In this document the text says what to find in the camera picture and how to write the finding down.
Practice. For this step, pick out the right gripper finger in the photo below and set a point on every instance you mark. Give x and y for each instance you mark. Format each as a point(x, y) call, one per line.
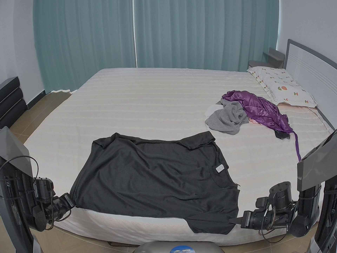
point(237, 220)

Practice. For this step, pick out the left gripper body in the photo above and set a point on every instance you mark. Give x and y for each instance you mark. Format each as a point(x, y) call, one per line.
point(62, 205)

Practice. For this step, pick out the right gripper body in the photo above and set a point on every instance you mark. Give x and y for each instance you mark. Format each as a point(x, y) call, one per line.
point(254, 219)

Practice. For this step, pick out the black T-shirt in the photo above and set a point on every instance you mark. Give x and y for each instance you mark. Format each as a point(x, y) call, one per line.
point(152, 175)

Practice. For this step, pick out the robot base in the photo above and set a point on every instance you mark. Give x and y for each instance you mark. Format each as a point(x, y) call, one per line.
point(179, 248)

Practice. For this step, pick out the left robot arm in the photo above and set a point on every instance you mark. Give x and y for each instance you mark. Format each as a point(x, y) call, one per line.
point(15, 194)

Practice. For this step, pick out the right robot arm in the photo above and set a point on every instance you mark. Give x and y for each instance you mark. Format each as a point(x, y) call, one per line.
point(316, 167)

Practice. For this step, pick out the bed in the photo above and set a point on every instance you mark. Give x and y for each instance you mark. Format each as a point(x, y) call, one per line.
point(158, 101)

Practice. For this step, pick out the black lace garment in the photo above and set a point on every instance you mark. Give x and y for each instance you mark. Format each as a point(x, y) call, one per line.
point(282, 134)

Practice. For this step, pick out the pink garment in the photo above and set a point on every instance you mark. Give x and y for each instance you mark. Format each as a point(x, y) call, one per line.
point(255, 120)

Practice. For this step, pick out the grey garment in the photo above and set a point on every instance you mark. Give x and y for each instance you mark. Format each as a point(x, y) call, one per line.
point(226, 120)

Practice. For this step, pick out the purple satin garment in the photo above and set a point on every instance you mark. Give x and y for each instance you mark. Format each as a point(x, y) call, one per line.
point(263, 107)

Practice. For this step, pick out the white garment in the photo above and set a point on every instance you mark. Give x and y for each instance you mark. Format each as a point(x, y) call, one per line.
point(213, 109)

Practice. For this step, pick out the black chest of drawers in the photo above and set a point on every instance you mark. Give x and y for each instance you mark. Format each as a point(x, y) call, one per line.
point(10, 101)

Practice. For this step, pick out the white printed pillow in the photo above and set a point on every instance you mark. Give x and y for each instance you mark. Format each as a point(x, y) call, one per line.
point(284, 86)

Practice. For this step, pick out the grey bedside table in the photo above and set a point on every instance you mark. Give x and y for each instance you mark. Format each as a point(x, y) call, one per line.
point(273, 55)

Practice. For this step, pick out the blue-green curtain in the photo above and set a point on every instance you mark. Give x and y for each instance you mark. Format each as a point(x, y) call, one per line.
point(205, 25)
point(84, 30)

